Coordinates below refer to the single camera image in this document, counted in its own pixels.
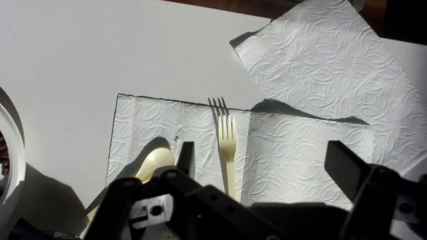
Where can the white embossed paper towel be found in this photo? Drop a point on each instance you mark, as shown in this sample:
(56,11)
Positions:
(267,156)
(330,63)

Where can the cream plastic fork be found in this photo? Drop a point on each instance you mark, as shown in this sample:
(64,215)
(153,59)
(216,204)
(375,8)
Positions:
(228,150)

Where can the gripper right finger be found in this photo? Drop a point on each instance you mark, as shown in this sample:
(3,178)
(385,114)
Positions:
(367,186)

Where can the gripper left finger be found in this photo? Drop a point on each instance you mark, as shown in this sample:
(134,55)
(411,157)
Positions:
(186,193)

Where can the cream plastic spoon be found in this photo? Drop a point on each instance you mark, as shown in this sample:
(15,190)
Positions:
(154,164)

